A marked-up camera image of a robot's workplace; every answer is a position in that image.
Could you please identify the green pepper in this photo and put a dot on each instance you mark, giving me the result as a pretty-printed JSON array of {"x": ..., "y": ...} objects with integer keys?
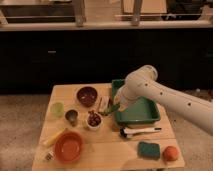
[{"x": 110, "y": 109}]

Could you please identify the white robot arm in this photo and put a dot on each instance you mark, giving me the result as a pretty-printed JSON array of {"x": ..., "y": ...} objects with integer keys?
[{"x": 143, "y": 83}]

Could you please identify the orange bowl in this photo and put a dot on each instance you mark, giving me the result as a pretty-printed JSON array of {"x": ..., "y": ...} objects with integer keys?
[{"x": 68, "y": 147}]

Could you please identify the wooden block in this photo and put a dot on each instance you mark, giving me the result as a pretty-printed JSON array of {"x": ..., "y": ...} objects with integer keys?
[{"x": 104, "y": 102}]

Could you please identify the white cup with nuts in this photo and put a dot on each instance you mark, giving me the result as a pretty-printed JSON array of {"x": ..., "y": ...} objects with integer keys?
[{"x": 93, "y": 121}]

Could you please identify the green plastic tray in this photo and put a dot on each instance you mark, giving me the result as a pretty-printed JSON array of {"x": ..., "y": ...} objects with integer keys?
[{"x": 142, "y": 111}]

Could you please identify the metal cup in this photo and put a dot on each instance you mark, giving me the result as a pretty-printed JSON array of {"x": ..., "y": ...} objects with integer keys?
[{"x": 72, "y": 117}]

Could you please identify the wooden table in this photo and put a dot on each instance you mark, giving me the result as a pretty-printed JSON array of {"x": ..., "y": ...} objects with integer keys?
[{"x": 104, "y": 149}]

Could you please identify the light green cup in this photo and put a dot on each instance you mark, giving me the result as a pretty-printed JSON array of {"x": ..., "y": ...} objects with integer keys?
[{"x": 57, "y": 109}]

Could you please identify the green sponge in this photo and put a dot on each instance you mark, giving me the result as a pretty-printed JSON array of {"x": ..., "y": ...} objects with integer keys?
[{"x": 149, "y": 150}]

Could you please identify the yellow corn cob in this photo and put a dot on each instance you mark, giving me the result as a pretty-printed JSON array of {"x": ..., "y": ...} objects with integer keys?
[{"x": 51, "y": 140}]

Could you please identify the orange fruit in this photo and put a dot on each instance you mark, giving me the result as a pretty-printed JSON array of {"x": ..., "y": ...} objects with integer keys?
[{"x": 170, "y": 153}]

